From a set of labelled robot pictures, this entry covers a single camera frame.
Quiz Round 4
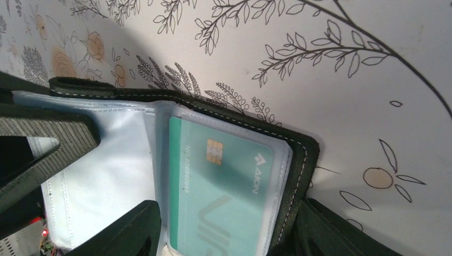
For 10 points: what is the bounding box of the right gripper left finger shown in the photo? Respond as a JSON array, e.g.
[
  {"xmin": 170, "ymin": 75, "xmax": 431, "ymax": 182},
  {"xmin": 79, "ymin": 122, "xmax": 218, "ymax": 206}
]
[{"xmin": 67, "ymin": 200, "xmax": 162, "ymax": 256}]

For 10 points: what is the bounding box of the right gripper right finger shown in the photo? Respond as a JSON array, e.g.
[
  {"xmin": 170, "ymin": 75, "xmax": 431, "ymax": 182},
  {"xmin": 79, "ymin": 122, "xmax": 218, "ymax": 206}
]
[{"xmin": 296, "ymin": 198, "xmax": 399, "ymax": 255}]

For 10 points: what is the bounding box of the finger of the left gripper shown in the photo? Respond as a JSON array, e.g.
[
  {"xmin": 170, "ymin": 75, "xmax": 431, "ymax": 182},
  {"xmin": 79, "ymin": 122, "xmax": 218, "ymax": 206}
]
[{"xmin": 0, "ymin": 102, "xmax": 101, "ymax": 241}]

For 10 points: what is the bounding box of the black leather card holder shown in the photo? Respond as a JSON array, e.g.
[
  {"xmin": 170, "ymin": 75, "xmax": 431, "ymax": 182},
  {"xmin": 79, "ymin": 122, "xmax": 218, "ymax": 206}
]
[{"xmin": 14, "ymin": 90, "xmax": 319, "ymax": 255}]

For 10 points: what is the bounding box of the floral table mat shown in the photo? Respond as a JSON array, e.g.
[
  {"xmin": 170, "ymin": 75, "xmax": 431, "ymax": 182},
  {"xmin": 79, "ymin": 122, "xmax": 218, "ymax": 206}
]
[{"xmin": 1, "ymin": 1, "xmax": 451, "ymax": 255}]

